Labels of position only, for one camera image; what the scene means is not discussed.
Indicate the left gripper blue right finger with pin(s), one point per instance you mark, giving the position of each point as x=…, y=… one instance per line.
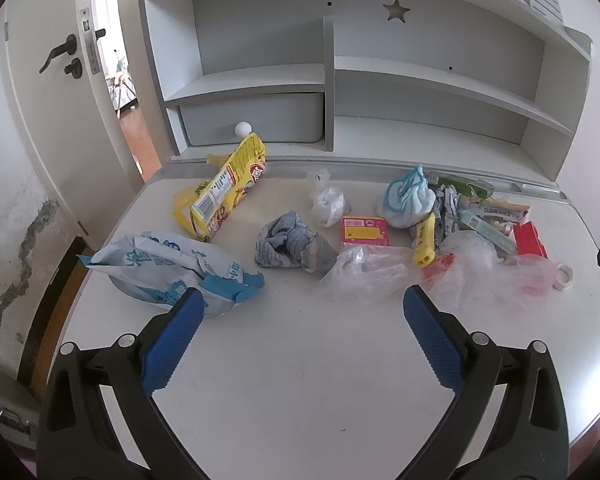
x=439, y=335

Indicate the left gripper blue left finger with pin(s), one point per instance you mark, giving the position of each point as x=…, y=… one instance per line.
x=166, y=337

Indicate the blue white plastic bag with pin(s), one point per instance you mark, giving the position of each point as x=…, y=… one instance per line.
x=158, y=267

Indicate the clear bag with red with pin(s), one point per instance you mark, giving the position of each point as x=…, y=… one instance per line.
x=469, y=273

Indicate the yellow tube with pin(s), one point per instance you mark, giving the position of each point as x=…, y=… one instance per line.
x=425, y=242

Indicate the pink white snack packet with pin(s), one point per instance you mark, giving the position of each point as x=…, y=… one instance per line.
x=495, y=209

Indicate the clear plastic bag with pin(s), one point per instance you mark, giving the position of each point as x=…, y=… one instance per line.
x=369, y=273

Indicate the light blue cigarette box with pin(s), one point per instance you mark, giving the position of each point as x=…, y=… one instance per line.
x=497, y=238

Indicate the yellow snack bag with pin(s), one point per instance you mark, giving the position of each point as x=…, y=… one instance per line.
x=201, y=209

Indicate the red yellow small box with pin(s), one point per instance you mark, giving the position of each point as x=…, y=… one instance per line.
x=364, y=231

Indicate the green carton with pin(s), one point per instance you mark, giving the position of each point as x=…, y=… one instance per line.
x=465, y=186

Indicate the grey cloth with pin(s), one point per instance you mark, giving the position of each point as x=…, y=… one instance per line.
x=288, y=243

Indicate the white blue-trimmed cloth bundle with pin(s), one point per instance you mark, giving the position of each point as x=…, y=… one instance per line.
x=408, y=200

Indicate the white knotted plastic bag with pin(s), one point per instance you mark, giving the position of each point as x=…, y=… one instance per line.
x=329, y=205

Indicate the printed wrapper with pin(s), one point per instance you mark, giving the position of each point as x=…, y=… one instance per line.
x=446, y=216

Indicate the dark wooden chair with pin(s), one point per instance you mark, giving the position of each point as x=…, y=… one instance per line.
x=49, y=320

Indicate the white round drawer knob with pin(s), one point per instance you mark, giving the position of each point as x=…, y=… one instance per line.
x=243, y=129

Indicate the grey drawer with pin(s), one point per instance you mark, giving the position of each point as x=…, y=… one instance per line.
x=281, y=118

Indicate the grey white desk hutch shelf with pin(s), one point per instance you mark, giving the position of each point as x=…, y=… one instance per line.
x=487, y=87

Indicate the white door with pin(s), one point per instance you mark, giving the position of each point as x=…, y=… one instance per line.
x=69, y=124

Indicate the black door handle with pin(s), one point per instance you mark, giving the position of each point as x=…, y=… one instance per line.
x=68, y=47

